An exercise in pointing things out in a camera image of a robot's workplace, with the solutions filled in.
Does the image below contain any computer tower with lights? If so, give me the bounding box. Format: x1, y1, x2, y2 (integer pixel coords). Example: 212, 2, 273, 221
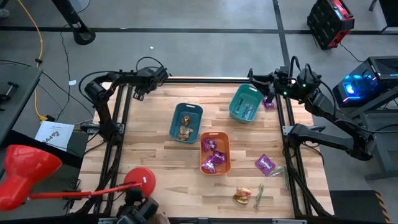
332, 55, 398, 108

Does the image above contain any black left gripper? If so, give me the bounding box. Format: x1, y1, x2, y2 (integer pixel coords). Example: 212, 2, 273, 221
133, 67, 170, 100

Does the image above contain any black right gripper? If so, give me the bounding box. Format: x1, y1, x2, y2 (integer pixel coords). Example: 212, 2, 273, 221
250, 67, 300, 104

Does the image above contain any red desk lamp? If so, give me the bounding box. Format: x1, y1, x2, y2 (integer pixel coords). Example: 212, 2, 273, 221
0, 144, 157, 212

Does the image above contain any person's hand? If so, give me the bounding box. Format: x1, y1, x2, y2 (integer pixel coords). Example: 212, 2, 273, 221
154, 213, 171, 224

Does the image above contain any grey computer stand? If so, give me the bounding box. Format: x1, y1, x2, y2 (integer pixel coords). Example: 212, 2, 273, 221
362, 90, 398, 182

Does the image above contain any white paper sheet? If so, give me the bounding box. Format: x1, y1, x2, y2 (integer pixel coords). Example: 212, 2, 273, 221
34, 120, 75, 152

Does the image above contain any black handle tool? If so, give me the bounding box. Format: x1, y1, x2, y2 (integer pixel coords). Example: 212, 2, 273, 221
0, 81, 19, 102

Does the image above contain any black mat with hazard stripe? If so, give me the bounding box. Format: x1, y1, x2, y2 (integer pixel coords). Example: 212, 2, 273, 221
329, 190, 391, 224

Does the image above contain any dark blue plastic bin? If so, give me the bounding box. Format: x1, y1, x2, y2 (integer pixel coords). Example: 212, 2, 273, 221
169, 103, 204, 144

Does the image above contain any yellow floor cable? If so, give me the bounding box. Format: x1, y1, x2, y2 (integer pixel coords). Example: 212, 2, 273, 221
17, 0, 49, 121

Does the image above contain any black stand base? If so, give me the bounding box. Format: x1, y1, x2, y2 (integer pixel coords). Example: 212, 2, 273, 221
51, 0, 96, 46

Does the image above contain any purple Skittles packet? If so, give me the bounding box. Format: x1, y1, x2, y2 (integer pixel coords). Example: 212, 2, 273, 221
254, 154, 277, 176

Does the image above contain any grey side table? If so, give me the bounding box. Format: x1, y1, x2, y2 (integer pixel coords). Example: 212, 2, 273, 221
0, 63, 44, 146

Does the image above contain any black handheld device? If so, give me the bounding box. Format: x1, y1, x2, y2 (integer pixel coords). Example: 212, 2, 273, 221
116, 186, 160, 224

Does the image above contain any teal plastic bin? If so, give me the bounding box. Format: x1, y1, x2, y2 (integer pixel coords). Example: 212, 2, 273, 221
228, 83, 264, 124

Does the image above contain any orange plastic bin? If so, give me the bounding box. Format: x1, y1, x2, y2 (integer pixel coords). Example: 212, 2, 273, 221
198, 131, 231, 175

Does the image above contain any red black tool case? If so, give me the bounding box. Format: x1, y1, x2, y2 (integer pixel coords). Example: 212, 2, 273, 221
307, 0, 355, 50

